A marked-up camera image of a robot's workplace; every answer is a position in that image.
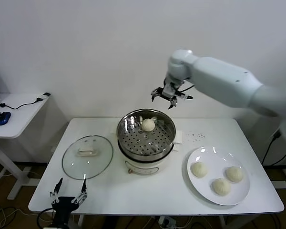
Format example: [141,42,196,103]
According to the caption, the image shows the blue computer mouse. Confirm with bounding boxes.
[0,112,11,126]

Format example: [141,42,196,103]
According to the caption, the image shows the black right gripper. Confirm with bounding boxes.
[150,87,184,110]

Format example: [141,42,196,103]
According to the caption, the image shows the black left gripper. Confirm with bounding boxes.
[49,177,88,224]

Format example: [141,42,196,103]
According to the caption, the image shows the black cable with adapter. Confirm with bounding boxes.
[0,93,51,111]

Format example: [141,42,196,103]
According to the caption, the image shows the white electric cooker pot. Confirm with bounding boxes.
[109,123,183,176]

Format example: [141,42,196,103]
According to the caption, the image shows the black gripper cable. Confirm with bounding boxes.
[36,207,55,229]
[175,81,196,100]

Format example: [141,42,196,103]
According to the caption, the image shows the black power adapter cable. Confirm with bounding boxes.
[261,130,286,166]

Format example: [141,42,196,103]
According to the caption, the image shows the white side table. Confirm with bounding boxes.
[0,93,51,201]

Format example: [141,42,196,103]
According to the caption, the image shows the stainless steel steamer basket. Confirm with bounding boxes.
[116,108,176,162]

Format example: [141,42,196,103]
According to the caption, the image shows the large white plate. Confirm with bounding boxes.
[187,146,250,206]

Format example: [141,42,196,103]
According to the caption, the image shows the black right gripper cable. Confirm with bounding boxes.
[175,81,196,100]

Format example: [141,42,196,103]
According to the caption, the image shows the white steamed baozi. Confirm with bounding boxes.
[142,118,155,132]
[190,162,209,178]
[225,166,244,183]
[210,178,231,197]

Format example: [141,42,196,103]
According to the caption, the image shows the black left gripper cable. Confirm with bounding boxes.
[36,207,55,229]

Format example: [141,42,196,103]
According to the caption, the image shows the round glass pot lid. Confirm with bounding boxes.
[61,135,114,180]

